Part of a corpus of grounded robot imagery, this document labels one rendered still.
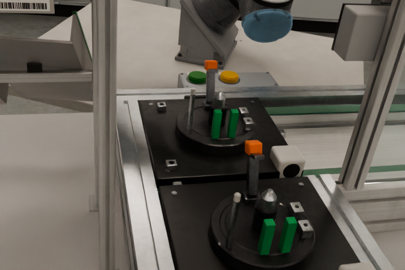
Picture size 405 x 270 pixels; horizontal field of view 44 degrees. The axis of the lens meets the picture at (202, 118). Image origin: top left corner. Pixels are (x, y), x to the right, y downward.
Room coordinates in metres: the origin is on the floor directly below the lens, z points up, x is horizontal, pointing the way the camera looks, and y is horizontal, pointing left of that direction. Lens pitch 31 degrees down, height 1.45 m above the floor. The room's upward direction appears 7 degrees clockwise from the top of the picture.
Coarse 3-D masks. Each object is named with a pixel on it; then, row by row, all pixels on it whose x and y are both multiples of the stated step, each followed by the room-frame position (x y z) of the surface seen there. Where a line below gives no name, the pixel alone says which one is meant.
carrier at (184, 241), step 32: (160, 192) 0.57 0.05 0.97; (192, 192) 0.58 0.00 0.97; (224, 192) 0.59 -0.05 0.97; (288, 192) 0.60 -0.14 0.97; (192, 224) 0.51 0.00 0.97; (224, 224) 0.50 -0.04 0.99; (256, 224) 0.49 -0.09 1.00; (288, 224) 0.46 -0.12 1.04; (320, 224) 0.54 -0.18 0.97; (192, 256) 0.45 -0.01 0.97; (224, 256) 0.45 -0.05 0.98; (256, 256) 0.45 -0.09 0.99; (288, 256) 0.45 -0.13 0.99; (320, 256) 0.48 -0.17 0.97; (352, 256) 0.49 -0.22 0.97
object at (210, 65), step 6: (210, 60) 0.82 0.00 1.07; (204, 66) 0.82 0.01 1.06; (210, 66) 0.81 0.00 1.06; (216, 66) 0.81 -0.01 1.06; (210, 72) 0.79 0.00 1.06; (216, 72) 0.80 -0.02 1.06; (210, 78) 0.81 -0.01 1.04; (210, 84) 0.80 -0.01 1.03; (210, 90) 0.80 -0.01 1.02; (210, 96) 0.80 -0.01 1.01; (210, 102) 0.79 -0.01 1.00
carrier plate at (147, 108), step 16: (144, 112) 0.79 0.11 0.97; (160, 112) 0.79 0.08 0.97; (176, 112) 0.80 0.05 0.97; (256, 112) 0.83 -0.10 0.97; (144, 128) 0.75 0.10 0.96; (160, 128) 0.74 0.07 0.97; (256, 128) 0.77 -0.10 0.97; (272, 128) 0.78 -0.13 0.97; (160, 144) 0.69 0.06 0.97; (176, 144) 0.70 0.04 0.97; (272, 144) 0.73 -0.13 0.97; (160, 160) 0.65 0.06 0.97; (176, 160) 0.65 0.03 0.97; (192, 160) 0.66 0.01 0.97; (208, 160) 0.66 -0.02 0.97; (224, 160) 0.67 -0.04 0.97; (240, 160) 0.67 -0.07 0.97; (160, 176) 0.61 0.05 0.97; (176, 176) 0.61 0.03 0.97; (192, 176) 0.62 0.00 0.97; (208, 176) 0.62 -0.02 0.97; (224, 176) 0.63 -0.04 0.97; (240, 176) 0.64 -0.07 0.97; (272, 176) 0.65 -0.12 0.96
